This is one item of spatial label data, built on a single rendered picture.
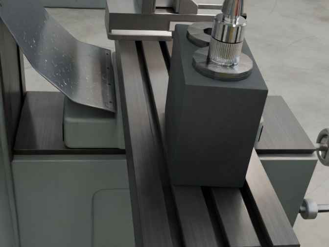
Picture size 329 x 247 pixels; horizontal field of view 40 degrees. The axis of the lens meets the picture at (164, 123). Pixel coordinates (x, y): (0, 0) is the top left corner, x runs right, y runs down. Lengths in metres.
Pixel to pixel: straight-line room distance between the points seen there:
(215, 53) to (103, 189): 0.64
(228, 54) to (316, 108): 2.43
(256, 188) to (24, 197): 0.65
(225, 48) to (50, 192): 0.69
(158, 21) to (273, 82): 2.11
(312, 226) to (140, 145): 1.47
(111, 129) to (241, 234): 0.50
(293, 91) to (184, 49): 2.49
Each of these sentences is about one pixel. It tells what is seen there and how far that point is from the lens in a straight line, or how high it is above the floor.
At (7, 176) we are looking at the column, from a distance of 1.15.
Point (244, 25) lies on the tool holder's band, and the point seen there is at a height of 1.22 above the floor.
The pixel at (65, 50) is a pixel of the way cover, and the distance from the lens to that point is 1.19.
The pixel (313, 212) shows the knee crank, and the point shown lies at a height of 0.55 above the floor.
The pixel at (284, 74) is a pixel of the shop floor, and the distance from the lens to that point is 3.39.
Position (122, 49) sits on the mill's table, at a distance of 1.15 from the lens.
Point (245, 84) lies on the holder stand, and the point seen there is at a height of 1.15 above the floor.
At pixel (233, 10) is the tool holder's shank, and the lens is 0.64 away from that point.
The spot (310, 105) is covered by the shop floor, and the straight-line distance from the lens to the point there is 3.08.
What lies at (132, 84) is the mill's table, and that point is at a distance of 0.99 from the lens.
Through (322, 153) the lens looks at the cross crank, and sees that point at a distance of 1.49.
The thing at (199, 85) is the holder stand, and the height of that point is 1.15.
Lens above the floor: 1.45
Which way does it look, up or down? 34 degrees down
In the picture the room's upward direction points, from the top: 7 degrees clockwise
